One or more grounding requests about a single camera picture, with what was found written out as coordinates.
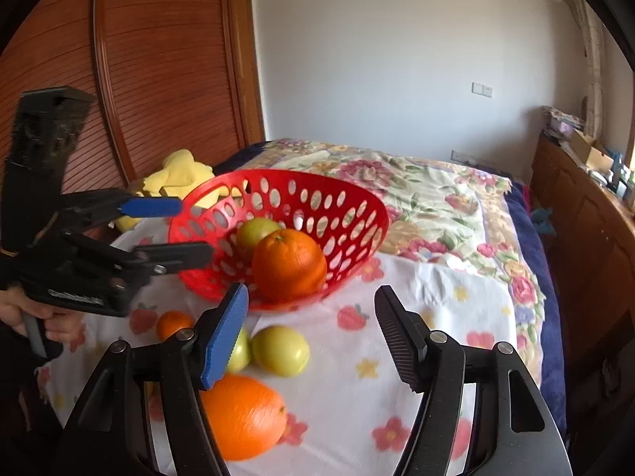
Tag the person's left hand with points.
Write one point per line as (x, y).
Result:
(64, 328)

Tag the white wall switch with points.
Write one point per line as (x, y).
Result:
(481, 89)

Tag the blue cloth toy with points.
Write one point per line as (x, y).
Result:
(543, 220)

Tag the green apple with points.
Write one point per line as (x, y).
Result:
(280, 352)
(255, 230)
(240, 354)

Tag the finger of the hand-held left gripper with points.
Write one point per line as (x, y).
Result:
(173, 257)
(151, 207)

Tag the floral blanket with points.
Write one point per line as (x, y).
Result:
(436, 193)

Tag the white wall socket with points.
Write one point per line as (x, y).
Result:
(461, 155)

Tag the white wrapped pipe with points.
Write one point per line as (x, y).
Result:
(591, 69)

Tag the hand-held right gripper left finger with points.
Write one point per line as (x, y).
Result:
(225, 342)

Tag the yellow plush toy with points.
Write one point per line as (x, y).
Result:
(178, 173)

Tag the small tangerine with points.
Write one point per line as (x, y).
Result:
(171, 325)

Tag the cardboard box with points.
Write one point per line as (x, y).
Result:
(588, 151)

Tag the floral storage box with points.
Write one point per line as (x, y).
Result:
(563, 121)

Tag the wooden cabinet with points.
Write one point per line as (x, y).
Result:
(585, 238)

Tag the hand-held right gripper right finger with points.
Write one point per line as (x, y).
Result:
(397, 342)

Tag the white fruit-print cloth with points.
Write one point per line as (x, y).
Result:
(337, 396)

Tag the large orange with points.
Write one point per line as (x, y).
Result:
(287, 267)
(243, 416)

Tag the red plastic basket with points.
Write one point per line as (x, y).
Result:
(198, 285)

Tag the wooden wardrobe door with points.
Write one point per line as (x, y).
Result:
(163, 59)

